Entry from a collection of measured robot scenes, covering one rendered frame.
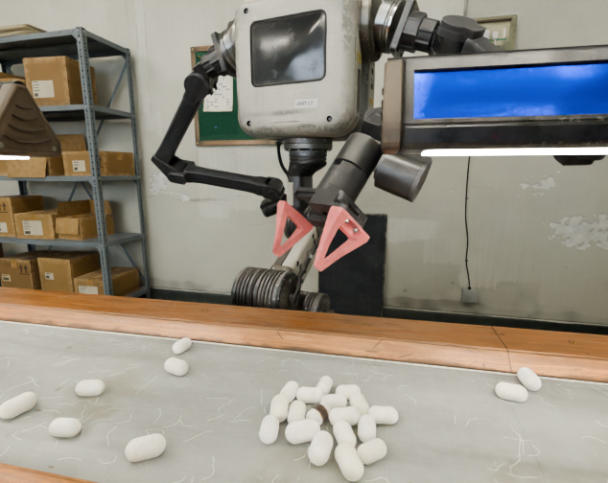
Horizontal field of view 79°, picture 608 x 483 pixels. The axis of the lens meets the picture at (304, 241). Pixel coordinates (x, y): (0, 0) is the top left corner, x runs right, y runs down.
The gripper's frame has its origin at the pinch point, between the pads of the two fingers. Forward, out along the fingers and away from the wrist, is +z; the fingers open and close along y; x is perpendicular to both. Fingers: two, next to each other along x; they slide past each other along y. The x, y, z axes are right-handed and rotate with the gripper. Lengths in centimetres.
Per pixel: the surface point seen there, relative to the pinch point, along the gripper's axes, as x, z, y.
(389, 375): -18.4, 6.9, -8.7
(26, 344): 13.6, 33.4, 33.7
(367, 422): -8.1, 12.9, -15.5
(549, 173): -159, -144, 48
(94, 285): -41, 50, 236
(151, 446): 6.9, 25.5, -5.0
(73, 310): 9.3, 26.9, 39.7
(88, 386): 9.5, 27.9, 10.5
